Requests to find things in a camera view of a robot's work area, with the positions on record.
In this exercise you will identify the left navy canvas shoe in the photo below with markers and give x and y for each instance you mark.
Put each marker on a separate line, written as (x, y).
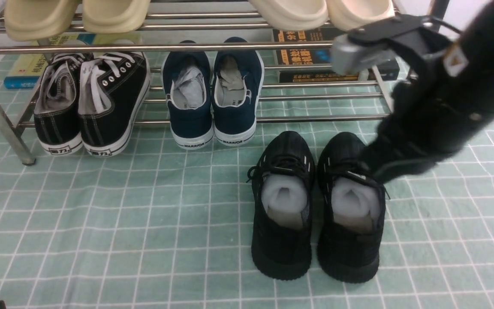
(186, 82)

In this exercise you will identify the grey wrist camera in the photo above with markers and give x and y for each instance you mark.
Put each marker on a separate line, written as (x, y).
(411, 38)

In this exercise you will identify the black orange book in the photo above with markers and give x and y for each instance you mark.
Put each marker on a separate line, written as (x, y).
(304, 56)

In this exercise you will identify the left beige slipper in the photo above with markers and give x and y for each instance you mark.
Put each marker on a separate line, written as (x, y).
(30, 20)

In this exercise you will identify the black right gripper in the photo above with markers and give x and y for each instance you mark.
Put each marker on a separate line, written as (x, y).
(423, 130)

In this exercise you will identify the black knit sneaker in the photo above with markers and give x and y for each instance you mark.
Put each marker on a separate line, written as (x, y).
(354, 211)
(282, 182)

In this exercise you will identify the right black canvas sneaker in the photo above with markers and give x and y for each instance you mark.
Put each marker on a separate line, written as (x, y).
(112, 88)

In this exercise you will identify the beige slipper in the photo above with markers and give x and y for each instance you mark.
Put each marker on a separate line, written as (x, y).
(114, 16)
(30, 20)

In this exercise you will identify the navy canvas shoe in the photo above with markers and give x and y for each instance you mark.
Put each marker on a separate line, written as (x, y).
(186, 82)
(236, 86)

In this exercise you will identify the yellow blue book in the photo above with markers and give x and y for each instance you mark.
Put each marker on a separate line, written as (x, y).
(28, 68)

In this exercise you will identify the cream slipper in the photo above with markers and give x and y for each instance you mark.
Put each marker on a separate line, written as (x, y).
(292, 15)
(351, 14)

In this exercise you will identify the black book lower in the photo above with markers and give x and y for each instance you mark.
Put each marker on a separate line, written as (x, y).
(319, 73)

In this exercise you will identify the right cream slipper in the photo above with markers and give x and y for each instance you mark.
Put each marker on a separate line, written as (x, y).
(351, 14)

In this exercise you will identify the black canvas sneaker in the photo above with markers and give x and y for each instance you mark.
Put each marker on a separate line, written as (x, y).
(56, 120)
(112, 88)

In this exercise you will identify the left cream slipper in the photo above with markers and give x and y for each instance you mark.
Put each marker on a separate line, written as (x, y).
(292, 15)

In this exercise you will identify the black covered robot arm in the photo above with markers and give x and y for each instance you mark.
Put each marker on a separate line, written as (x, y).
(467, 68)

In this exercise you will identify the stainless steel shoe rack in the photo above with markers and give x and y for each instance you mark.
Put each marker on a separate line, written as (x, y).
(13, 131)

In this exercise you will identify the left black canvas sneaker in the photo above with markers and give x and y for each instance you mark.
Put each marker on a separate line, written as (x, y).
(56, 120)

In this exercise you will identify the green checkered floor mat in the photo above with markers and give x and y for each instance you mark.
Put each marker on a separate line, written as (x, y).
(158, 227)

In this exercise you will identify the right navy canvas shoe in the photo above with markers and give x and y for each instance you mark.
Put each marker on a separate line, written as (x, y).
(236, 86)

